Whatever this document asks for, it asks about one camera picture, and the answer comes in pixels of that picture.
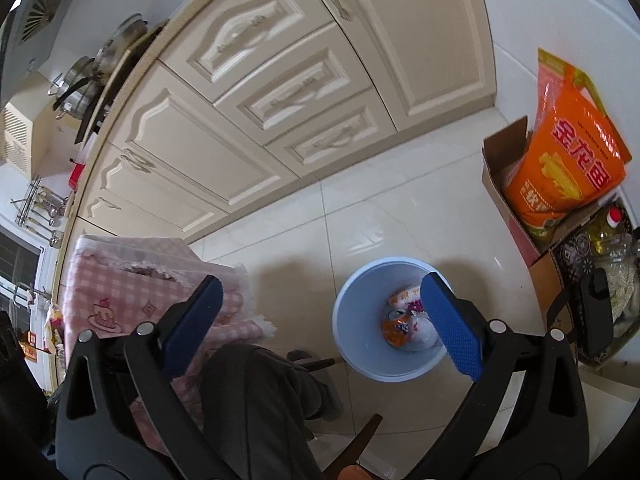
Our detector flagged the white tissue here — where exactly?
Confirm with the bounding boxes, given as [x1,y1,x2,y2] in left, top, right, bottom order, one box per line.
[401,311,439,352]

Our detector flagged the crushed orange soda can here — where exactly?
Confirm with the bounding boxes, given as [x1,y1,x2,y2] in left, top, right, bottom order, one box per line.
[381,308,411,349]

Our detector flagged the light blue trash bin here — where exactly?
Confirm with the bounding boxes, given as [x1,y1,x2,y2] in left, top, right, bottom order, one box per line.
[332,257,447,384]

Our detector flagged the cream kitchen cabinets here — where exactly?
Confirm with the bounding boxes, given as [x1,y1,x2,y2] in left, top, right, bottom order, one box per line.
[62,0,496,252]

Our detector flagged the pink checkered tablecloth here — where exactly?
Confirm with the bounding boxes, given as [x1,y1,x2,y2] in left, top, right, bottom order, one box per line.
[62,235,276,428]

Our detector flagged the brown cardboard box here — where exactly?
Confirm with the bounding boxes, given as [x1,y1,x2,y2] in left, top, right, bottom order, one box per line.
[480,115,582,269]

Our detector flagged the person's dark trouser leg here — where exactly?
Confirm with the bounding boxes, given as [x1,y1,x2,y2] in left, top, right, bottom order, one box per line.
[200,342,343,479]

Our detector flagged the cooking oil bottle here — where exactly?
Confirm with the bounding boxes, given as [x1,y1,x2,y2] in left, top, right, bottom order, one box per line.
[585,203,639,281]

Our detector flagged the utensil hanging rack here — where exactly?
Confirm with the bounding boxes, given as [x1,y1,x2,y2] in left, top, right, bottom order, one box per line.
[10,176,68,249]

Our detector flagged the red container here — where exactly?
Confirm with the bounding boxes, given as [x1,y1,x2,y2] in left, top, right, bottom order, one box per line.
[68,158,86,191]

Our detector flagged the orange rice bag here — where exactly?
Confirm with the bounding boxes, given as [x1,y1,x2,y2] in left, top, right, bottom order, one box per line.
[510,49,632,240]

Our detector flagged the steel stock pot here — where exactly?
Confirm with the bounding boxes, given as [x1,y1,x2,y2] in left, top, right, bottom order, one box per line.
[48,56,104,120]

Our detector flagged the steel wok pan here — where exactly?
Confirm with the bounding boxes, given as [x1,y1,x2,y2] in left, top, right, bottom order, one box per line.
[96,13,148,74]

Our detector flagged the range hood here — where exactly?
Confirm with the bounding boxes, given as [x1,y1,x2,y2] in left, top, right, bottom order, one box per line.
[1,0,73,106]

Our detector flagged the cream upper wall cabinet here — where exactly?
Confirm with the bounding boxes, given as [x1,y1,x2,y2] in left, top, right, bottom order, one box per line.
[1,72,79,179]

